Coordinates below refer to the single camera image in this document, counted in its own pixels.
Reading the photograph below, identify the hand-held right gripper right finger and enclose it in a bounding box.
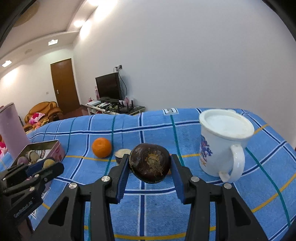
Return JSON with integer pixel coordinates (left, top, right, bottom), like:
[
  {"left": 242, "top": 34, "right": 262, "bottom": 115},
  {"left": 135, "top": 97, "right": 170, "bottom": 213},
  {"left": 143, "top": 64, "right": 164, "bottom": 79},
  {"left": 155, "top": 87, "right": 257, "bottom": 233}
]
[{"left": 171, "top": 154, "right": 270, "bottom": 241}]

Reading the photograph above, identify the black television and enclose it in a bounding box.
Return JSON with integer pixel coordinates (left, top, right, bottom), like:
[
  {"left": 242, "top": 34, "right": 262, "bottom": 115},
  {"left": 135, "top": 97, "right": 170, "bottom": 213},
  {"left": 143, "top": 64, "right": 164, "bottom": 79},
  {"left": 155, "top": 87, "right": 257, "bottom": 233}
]
[{"left": 95, "top": 72, "right": 123, "bottom": 100}]

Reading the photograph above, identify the black power cable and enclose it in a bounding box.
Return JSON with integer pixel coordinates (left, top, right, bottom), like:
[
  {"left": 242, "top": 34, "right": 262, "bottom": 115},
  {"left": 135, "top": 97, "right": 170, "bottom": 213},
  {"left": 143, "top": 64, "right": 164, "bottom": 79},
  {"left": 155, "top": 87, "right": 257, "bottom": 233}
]
[{"left": 119, "top": 71, "right": 129, "bottom": 96}]

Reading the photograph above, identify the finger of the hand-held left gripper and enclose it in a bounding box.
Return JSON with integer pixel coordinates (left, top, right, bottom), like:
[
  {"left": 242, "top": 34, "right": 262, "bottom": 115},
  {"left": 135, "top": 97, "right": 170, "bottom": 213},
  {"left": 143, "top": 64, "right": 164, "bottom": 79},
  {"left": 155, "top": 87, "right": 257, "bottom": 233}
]
[
  {"left": 0, "top": 164, "right": 45, "bottom": 186},
  {"left": 3, "top": 162, "right": 65, "bottom": 197}
]

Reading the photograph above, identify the large orange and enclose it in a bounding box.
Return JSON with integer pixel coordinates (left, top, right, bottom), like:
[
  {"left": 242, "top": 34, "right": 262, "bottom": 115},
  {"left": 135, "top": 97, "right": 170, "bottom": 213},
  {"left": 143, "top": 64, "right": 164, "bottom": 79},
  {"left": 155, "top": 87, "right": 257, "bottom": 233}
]
[{"left": 92, "top": 137, "right": 112, "bottom": 158}]

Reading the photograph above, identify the orange leather armchair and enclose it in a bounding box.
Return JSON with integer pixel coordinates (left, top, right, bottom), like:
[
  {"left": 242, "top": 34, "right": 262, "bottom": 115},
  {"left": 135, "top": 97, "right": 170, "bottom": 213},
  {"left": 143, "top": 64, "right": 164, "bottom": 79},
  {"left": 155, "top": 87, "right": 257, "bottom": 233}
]
[{"left": 24, "top": 101, "right": 63, "bottom": 131}]

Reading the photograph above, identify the brown wooden door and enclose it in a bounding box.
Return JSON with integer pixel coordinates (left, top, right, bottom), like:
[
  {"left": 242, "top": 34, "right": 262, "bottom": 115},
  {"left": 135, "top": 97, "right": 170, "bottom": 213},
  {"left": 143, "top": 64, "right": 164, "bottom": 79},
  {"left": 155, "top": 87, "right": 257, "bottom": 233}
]
[{"left": 50, "top": 58, "right": 81, "bottom": 114}]

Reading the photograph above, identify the white television stand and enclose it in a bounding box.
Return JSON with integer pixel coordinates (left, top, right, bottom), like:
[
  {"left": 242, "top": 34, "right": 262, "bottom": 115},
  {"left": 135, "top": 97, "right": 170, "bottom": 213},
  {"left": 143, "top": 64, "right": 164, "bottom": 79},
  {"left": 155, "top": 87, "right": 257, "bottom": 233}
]
[{"left": 85, "top": 98, "right": 146, "bottom": 115}]

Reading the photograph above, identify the purple cylindrical bottle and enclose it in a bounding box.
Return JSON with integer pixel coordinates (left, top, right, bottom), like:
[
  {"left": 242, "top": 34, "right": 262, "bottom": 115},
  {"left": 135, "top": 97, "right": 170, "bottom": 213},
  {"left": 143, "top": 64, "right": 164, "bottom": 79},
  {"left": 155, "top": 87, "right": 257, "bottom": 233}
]
[{"left": 0, "top": 103, "right": 30, "bottom": 160}]

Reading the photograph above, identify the small tan round fruit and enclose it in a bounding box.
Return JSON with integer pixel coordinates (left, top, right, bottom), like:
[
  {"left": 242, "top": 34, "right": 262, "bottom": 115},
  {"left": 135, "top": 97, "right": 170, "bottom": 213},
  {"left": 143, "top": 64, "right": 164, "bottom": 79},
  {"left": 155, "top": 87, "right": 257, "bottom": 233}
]
[{"left": 43, "top": 158, "right": 56, "bottom": 169}]

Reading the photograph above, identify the round golden ceiling lamp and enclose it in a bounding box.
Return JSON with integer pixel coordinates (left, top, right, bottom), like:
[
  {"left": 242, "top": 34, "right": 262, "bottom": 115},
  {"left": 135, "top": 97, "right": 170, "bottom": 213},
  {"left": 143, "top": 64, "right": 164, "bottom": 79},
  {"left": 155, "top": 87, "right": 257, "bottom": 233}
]
[{"left": 13, "top": 2, "right": 40, "bottom": 27}]

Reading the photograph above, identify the pink metal tin box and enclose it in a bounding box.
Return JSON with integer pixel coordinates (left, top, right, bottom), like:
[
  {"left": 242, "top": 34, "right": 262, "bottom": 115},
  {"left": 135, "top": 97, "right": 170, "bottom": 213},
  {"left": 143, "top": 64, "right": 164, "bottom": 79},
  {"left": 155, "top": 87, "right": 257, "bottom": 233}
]
[{"left": 11, "top": 140, "right": 66, "bottom": 176}]

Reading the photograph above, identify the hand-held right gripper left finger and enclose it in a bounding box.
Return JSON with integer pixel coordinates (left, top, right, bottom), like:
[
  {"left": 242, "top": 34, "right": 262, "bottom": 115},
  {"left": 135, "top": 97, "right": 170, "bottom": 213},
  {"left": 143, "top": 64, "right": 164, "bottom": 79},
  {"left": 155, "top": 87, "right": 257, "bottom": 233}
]
[{"left": 30, "top": 154, "right": 130, "bottom": 241}]

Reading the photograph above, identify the white printed mug with lid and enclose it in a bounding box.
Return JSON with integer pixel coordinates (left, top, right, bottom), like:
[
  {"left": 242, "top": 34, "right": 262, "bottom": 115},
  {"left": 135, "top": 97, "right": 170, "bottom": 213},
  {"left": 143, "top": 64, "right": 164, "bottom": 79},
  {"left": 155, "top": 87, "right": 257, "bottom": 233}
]
[{"left": 198, "top": 108, "right": 255, "bottom": 183}]

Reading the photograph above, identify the blue plaid blanket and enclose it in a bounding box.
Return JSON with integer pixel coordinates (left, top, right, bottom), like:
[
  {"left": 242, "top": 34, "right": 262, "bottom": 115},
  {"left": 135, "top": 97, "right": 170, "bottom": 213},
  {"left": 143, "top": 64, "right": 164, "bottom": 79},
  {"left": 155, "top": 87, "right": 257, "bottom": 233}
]
[{"left": 0, "top": 107, "right": 296, "bottom": 241}]

